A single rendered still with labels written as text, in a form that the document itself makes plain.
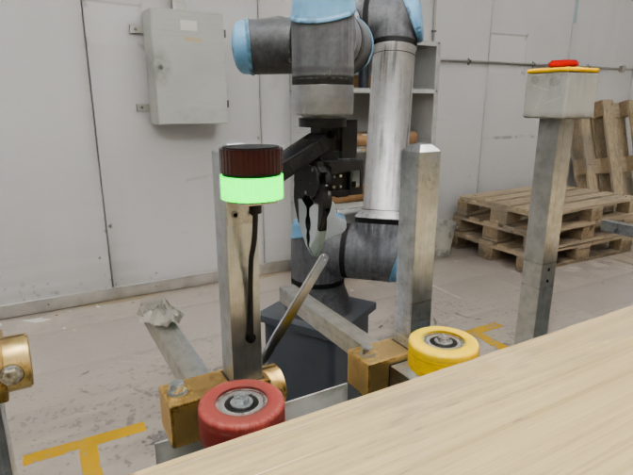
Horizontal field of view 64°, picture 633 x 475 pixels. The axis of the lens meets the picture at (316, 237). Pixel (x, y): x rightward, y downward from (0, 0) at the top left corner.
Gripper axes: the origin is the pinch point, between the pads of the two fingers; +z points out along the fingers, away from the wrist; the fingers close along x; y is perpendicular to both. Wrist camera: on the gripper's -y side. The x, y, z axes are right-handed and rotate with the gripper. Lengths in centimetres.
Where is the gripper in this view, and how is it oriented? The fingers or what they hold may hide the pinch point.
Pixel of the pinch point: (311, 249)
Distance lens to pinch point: 79.3
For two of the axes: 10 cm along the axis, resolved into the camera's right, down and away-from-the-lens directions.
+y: 8.6, -1.3, 5.0
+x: -5.1, -2.2, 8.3
